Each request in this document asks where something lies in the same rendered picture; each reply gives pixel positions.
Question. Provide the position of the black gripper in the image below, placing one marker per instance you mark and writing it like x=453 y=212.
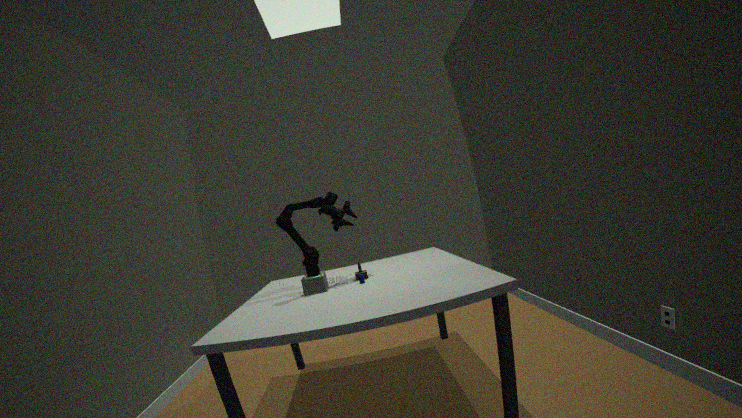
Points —
x=336 y=213

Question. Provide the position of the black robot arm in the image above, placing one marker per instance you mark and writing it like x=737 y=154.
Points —
x=283 y=221

